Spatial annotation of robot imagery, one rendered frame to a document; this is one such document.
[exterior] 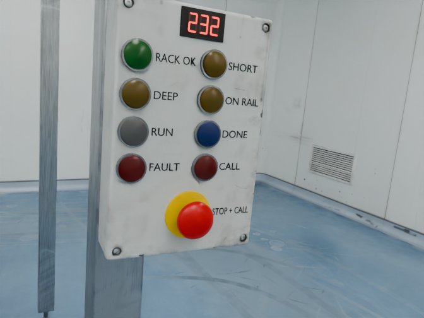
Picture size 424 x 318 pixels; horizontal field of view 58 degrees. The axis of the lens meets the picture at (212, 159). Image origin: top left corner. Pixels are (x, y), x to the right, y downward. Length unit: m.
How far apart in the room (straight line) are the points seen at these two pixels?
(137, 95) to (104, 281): 0.23
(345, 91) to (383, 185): 0.98
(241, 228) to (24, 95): 3.47
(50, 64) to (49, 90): 0.09
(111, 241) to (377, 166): 3.42
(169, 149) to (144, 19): 0.13
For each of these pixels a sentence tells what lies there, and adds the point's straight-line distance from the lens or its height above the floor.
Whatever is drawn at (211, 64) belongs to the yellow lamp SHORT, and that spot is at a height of 1.10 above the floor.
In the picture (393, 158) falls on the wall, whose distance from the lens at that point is 3.63.
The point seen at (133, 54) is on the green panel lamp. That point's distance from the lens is 0.37.
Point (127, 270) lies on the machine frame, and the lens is 0.49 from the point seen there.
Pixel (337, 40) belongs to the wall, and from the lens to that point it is 4.17.
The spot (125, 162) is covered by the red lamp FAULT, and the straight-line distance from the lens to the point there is 0.38.
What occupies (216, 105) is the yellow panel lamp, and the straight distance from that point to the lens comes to 0.40.
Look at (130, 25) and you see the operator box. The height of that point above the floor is 1.12.
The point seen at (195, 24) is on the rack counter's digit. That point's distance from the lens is 0.40.
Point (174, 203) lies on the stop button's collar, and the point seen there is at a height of 0.95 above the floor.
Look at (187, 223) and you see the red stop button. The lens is 0.39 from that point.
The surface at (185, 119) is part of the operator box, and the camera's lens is 0.40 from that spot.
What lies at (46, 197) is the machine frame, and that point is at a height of 0.61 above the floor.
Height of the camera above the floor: 1.07
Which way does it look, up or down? 10 degrees down
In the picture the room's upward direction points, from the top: 5 degrees clockwise
